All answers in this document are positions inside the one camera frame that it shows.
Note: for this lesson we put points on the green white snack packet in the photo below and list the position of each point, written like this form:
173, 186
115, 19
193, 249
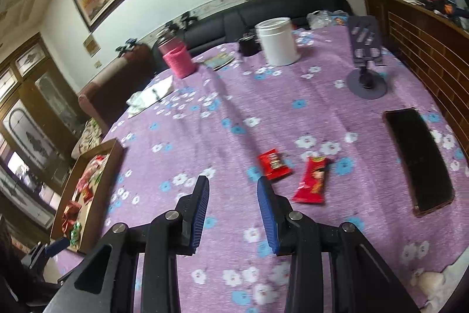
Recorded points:
76, 232

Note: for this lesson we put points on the wooden glass door cabinet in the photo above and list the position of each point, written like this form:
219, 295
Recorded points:
36, 115

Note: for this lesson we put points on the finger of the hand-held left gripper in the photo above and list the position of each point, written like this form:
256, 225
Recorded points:
58, 246

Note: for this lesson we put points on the bottle with pink sleeve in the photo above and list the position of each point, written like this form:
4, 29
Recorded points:
179, 60

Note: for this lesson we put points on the cardboard box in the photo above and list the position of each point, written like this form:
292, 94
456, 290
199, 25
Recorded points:
106, 188

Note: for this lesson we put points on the thin booklet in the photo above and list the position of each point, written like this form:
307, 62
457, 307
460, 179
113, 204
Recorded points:
219, 62

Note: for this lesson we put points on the white cloth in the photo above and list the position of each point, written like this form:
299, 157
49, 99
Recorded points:
432, 289

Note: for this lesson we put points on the grey phone stand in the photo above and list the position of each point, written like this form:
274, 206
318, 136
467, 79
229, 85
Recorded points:
364, 38

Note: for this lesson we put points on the white crumpled paper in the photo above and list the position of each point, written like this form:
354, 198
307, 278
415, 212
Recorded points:
154, 93

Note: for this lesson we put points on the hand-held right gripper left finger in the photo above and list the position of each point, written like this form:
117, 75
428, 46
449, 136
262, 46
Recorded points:
198, 214

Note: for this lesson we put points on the brown armchair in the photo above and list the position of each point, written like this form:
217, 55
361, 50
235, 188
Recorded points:
113, 85

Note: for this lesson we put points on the black smartphone in brown case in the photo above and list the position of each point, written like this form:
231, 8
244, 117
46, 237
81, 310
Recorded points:
417, 159

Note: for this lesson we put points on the floral seat cushion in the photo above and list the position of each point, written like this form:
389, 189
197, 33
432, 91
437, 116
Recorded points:
88, 137

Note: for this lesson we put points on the long red snack packet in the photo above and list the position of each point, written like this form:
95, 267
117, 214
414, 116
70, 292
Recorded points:
313, 181

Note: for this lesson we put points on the small yellow wall picture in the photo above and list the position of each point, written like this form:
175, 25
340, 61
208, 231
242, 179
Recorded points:
91, 45

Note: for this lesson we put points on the pile of orange black tools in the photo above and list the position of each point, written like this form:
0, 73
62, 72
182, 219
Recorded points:
439, 1

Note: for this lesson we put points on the wooden partition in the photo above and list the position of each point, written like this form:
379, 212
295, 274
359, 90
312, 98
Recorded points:
421, 49

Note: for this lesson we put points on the white plastic jar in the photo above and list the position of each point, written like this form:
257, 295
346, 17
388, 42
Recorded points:
278, 41

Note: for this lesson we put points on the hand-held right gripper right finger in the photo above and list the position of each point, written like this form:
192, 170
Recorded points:
267, 217

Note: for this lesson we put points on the black leather sofa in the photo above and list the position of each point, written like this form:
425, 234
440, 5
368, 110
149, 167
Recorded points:
220, 23

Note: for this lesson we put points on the small black cup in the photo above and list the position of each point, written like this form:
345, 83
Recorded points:
249, 46

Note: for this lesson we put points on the clear plastic bag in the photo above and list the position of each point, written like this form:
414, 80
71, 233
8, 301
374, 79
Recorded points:
322, 19

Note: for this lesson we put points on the black gadget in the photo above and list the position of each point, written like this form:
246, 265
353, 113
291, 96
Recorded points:
126, 46
189, 20

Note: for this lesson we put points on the small red snack packet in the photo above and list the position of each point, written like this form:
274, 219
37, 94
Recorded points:
274, 164

